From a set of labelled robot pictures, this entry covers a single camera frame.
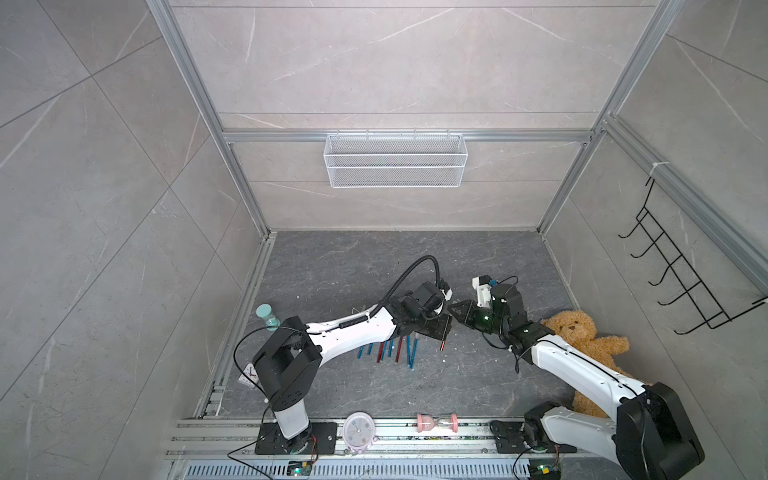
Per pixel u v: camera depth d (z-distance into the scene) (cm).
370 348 88
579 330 82
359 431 72
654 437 40
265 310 88
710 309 60
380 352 88
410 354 88
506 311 64
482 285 78
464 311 73
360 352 88
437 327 72
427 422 73
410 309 64
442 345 86
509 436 73
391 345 90
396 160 100
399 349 88
